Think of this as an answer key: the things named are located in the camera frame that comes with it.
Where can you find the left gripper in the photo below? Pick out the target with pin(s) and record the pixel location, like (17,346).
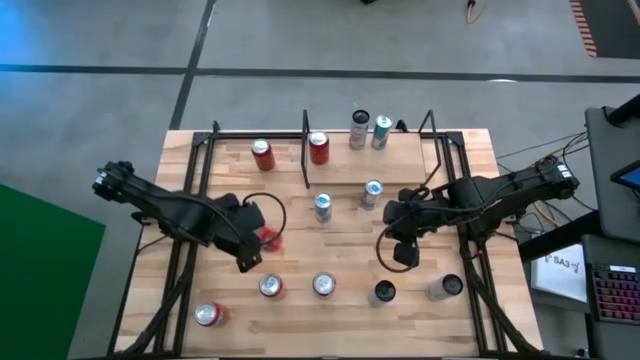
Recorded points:
(235,235)

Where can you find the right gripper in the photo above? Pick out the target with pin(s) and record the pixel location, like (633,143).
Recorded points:
(406,235)

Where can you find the red Fanta can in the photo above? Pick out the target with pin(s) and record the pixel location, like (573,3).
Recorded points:
(272,239)
(271,285)

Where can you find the slim teal beverage can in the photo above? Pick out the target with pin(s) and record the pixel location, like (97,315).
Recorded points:
(381,137)

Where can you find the white Celsius Peach Vibe can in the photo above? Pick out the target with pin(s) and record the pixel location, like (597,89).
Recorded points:
(359,135)

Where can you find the red Star Wars Coca-Cola can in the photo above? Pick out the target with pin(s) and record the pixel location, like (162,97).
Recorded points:
(324,284)

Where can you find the red can black Coca-Cola script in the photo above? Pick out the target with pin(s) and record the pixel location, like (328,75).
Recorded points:
(262,152)
(319,150)

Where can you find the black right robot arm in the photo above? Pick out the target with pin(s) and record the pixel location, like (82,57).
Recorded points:
(500,192)

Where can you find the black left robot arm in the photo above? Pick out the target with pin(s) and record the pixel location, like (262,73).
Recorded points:
(160,202)

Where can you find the blue silver Red Bull can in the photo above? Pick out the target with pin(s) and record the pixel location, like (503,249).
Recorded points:
(323,206)
(372,192)

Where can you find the red soda can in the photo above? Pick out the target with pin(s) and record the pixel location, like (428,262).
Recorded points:
(212,314)

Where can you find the white can with black top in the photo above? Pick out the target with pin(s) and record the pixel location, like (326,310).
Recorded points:
(445,287)

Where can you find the green floor mat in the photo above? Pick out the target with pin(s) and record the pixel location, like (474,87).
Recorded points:
(40,280)

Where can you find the gray cart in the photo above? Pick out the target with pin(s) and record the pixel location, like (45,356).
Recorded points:
(612,150)

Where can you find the backlit black keyboard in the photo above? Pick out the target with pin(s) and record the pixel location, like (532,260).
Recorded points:
(617,295)

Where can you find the tablet screen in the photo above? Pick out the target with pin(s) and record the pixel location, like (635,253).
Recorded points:
(631,176)

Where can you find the gray side desk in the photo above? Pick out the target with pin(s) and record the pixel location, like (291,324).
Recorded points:
(607,342)

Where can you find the orange black striped strip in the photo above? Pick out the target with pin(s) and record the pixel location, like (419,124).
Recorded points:
(582,27)

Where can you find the dark floor mat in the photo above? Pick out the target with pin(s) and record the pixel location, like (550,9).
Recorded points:
(617,27)

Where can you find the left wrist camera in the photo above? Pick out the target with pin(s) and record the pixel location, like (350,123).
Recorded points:
(252,216)

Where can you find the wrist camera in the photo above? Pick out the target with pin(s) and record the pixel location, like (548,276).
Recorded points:
(419,206)
(252,216)

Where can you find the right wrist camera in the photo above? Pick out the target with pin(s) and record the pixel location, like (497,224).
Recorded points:
(419,206)

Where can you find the black aluminium rig frame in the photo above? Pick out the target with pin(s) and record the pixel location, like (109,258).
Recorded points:
(280,135)

